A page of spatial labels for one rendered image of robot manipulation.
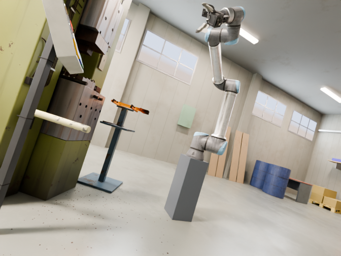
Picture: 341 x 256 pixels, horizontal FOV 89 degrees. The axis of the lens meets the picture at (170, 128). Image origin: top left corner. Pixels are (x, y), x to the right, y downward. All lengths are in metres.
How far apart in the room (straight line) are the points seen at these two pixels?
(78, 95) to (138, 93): 3.40
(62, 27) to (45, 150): 0.94
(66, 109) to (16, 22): 0.60
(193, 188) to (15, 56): 1.67
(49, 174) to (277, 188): 5.63
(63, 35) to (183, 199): 1.53
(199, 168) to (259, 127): 5.58
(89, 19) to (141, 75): 3.36
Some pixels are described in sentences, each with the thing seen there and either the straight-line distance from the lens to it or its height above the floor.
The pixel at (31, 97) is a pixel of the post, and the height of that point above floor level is 0.71.
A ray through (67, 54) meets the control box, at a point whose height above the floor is 0.95.
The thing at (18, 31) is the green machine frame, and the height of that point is 1.08.
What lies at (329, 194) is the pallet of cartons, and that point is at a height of 0.48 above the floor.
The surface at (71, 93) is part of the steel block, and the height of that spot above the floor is 0.82.
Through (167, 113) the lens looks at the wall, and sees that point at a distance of 5.02.
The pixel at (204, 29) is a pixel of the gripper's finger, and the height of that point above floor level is 1.42.
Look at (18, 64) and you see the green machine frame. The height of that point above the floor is 0.87.
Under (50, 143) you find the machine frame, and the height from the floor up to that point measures 0.41.
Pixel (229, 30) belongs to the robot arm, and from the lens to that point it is 1.39.
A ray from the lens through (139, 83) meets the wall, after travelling 4.87.
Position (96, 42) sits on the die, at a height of 1.28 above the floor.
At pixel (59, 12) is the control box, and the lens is 1.05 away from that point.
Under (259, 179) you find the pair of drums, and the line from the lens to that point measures 6.61.
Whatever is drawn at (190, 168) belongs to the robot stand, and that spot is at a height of 0.50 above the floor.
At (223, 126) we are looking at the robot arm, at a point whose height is 0.98.
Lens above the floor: 0.73
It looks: 3 degrees up
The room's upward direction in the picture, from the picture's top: 17 degrees clockwise
